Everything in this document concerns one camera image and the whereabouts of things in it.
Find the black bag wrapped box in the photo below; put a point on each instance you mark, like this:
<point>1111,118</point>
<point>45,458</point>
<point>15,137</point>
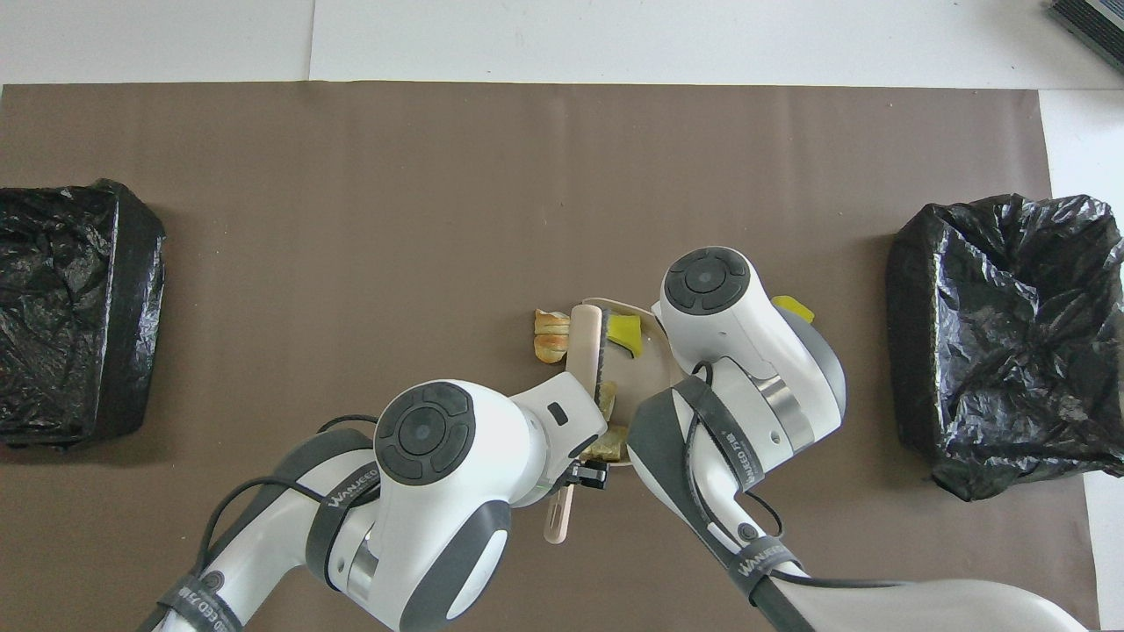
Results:
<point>79,351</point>

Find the beige plastic dustpan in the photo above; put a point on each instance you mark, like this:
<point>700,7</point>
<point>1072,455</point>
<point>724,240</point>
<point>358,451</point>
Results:
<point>645,377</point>

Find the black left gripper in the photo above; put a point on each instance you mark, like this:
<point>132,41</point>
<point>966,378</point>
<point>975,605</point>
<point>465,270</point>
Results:
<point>590,476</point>

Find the yellow sponge chunk green edge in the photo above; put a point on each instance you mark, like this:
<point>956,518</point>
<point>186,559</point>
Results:
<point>625,329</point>

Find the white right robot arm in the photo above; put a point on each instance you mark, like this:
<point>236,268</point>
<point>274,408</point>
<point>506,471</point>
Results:
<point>707,281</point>

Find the black bag lined bin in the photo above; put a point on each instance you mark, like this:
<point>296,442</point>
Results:
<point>1010,351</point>

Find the brown paper table mat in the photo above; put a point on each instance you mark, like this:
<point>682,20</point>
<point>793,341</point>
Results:
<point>263,175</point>

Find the dark ribbed device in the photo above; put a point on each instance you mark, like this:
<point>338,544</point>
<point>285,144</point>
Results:
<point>1098,22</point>

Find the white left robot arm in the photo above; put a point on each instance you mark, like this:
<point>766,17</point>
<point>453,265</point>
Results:
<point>426,430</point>

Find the pale bread piece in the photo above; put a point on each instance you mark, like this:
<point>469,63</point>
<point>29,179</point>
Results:
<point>608,445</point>

